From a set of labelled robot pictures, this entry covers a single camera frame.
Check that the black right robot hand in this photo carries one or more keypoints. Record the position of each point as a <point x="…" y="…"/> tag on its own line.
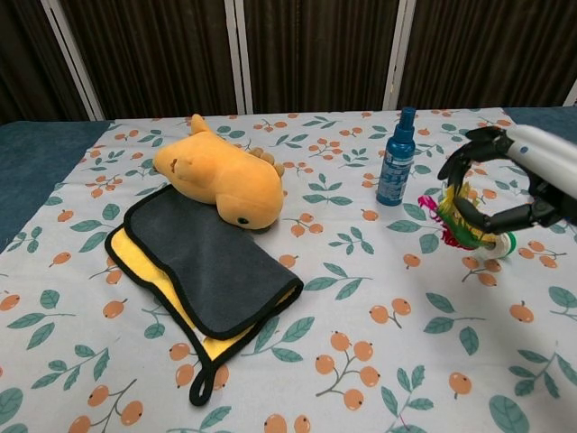
<point x="498" y="223"/>

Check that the pink green feather shuttlecock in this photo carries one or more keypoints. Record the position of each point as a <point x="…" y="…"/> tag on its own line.
<point x="455" y="227"/>

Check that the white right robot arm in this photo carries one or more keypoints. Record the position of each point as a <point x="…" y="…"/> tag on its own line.
<point x="552" y="160"/>

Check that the fruit leaf patterned tablecloth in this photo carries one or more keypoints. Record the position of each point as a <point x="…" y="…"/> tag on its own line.
<point x="342" y="343"/>

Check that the blue spray bottle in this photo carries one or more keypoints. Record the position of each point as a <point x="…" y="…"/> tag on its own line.
<point x="396" y="167"/>

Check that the brown folding screen panel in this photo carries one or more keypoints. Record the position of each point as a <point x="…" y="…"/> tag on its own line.
<point x="487" y="49"/>
<point x="22" y="58"/>
<point x="315" y="49"/>
<point x="153" y="54"/>

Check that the orange plush dinosaur toy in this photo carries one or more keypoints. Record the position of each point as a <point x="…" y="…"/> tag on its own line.
<point x="225" y="176"/>

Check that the grey yellow microfibre towel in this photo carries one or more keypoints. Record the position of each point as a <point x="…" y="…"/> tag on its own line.
<point x="212" y="270"/>

